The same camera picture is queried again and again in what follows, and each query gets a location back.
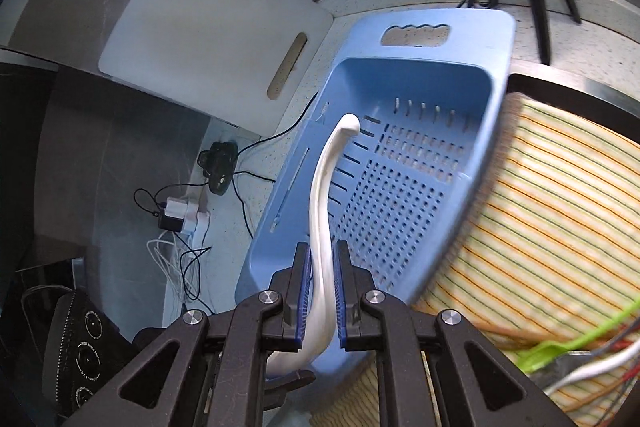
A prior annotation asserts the white ceramic spoon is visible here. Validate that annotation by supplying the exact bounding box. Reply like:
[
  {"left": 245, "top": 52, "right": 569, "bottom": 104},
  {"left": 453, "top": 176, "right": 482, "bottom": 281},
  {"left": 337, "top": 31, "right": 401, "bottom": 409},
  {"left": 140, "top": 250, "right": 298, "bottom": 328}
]
[{"left": 266, "top": 114, "right": 360, "bottom": 377}]

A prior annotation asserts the white power strip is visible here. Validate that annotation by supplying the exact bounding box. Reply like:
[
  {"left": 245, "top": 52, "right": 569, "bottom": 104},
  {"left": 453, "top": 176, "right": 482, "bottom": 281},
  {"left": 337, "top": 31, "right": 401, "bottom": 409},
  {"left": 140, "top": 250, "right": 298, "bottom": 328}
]
[{"left": 163, "top": 197, "right": 209, "bottom": 239}]

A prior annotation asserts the black power adapter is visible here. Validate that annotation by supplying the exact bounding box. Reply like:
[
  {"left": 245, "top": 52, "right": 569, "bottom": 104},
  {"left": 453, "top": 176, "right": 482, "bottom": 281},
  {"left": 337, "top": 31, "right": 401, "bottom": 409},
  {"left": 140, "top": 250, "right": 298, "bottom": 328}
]
[{"left": 157, "top": 210, "right": 183, "bottom": 233}]

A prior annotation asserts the striped yellow towel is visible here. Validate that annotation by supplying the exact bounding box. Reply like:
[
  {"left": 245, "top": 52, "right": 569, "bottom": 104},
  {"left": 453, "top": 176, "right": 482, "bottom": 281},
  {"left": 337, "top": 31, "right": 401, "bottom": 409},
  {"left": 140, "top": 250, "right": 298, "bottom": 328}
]
[{"left": 310, "top": 93, "right": 639, "bottom": 426}]

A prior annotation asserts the green plastic spoon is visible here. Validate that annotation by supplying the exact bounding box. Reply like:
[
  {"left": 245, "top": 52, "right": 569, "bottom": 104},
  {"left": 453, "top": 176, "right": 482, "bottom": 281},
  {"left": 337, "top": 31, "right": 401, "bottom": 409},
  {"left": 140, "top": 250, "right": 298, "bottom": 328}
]
[{"left": 516, "top": 299, "right": 639, "bottom": 374}]

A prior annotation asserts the blue plastic drainer basket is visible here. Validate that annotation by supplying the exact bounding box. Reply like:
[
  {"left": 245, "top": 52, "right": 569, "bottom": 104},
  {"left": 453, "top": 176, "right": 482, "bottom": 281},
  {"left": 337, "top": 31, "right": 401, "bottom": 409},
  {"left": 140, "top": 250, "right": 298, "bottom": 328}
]
[{"left": 235, "top": 9, "right": 516, "bottom": 302}]

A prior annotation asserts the black induction cooktop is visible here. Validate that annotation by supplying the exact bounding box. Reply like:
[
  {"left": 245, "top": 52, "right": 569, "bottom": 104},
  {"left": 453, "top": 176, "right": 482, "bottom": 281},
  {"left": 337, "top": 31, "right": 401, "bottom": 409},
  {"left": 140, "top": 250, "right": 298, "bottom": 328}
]
[{"left": 2, "top": 258, "right": 134, "bottom": 426}]

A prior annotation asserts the white cutting board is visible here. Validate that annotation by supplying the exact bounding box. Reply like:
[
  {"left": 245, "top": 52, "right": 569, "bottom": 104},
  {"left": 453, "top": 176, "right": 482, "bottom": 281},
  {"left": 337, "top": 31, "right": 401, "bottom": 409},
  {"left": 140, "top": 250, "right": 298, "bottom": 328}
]
[{"left": 98, "top": 0, "right": 333, "bottom": 135}]

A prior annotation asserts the black thin cable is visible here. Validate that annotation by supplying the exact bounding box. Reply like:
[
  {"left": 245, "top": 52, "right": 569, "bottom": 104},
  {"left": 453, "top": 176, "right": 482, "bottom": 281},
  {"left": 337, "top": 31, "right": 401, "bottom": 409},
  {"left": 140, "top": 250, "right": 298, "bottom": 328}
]
[{"left": 131, "top": 91, "right": 321, "bottom": 318}]

